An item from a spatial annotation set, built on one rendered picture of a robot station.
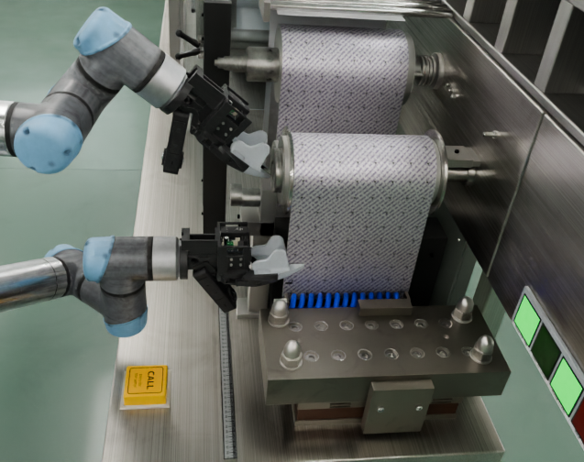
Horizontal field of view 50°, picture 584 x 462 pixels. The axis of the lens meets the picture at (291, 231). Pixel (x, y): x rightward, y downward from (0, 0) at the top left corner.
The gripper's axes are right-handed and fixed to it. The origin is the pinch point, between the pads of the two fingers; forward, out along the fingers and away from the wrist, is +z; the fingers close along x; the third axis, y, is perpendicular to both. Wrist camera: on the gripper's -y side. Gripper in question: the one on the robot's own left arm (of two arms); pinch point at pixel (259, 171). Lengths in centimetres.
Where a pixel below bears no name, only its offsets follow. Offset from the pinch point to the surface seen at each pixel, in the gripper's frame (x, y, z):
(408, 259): -8.0, 6.9, 28.8
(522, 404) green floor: 44, -28, 161
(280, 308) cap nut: -15.7, -11.0, 13.0
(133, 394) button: -20.6, -37.5, 3.5
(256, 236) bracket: 0.1, -10.6, 8.9
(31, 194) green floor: 183, -154, 8
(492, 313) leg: 5, 5, 68
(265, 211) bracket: -0.6, -5.0, 5.9
